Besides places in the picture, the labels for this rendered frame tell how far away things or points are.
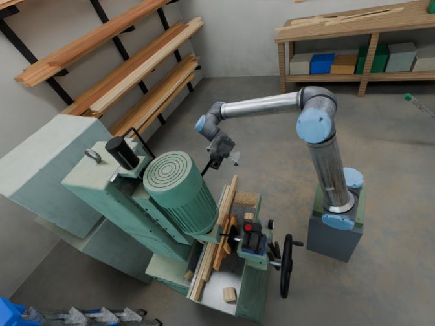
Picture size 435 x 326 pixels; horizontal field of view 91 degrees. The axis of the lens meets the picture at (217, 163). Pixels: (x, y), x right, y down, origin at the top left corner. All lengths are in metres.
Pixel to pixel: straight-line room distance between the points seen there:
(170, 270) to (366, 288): 1.40
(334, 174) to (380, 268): 1.22
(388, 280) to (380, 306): 0.19
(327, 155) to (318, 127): 0.16
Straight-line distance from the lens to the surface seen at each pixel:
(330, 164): 0.99
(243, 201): 1.22
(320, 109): 0.85
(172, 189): 0.63
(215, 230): 1.01
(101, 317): 1.88
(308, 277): 2.02
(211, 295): 1.12
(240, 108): 1.13
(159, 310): 2.24
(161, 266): 1.38
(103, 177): 0.81
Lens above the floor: 1.95
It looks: 45 degrees down
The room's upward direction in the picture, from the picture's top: 22 degrees counter-clockwise
